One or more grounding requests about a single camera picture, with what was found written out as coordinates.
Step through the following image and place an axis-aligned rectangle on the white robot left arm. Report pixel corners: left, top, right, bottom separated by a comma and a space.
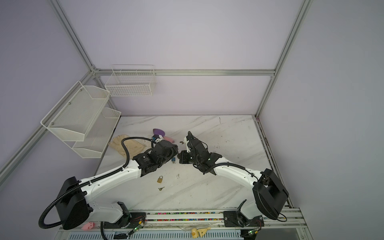
39, 140, 178, 230

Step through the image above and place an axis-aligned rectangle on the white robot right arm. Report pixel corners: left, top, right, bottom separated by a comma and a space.
178, 131, 289, 226

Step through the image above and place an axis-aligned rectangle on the purple pink toy shovel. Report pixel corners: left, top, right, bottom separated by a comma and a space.
153, 129, 175, 144

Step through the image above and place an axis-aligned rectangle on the brass padlock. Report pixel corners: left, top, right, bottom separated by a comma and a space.
157, 176, 163, 184

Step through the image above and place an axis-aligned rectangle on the beige leather glove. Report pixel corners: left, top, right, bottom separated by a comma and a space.
108, 135, 147, 157

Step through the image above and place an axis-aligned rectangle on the white mesh lower shelf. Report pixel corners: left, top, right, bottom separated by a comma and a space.
67, 108, 121, 159

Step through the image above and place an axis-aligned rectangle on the white mesh shelf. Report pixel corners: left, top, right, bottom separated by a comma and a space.
41, 81, 111, 142
67, 108, 121, 159

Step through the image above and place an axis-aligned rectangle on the yellow toy figure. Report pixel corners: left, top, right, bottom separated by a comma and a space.
191, 227, 211, 239

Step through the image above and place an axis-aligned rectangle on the white mesh upper shelf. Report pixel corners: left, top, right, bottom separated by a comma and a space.
41, 81, 111, 142

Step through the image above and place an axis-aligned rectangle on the pink toy pig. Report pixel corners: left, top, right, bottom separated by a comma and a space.
82, 222, 96, 231

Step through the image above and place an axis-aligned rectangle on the white wire basket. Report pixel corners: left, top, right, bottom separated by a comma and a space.
105, 65, 157, 97

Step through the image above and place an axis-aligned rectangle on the aluminium frame back bar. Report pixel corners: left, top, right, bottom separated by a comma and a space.
94, 69, 276, 76

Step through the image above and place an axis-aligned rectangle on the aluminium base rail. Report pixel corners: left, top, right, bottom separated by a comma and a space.
55, 208, 313, 240

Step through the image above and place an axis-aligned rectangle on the aluminium frame post left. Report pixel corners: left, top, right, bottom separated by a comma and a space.
47, 0, 96, 72

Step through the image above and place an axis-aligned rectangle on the aluminium frame post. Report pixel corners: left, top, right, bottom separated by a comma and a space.
47, 0, 96, 72
255, 0, 313, 120

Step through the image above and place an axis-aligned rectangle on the aluminium frame post right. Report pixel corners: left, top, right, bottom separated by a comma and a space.
255, 0, 313, 120

